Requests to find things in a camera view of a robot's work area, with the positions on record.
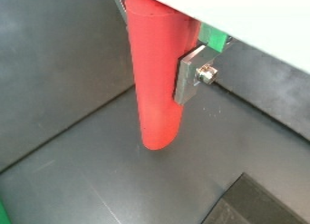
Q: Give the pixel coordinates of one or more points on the green shape board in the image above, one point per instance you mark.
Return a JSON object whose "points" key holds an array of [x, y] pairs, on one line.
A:
{"points": [[5, 219]]}

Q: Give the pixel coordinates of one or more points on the red oval peg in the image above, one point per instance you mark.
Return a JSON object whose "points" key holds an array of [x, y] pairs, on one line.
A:
{"points": [[162, 35]]}

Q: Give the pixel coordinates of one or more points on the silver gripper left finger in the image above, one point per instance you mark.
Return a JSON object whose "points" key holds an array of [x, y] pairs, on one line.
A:
{"points": [[122, 9]]}

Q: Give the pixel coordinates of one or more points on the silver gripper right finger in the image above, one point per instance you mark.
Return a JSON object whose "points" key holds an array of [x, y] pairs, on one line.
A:
{"points": [[196, 66]]}

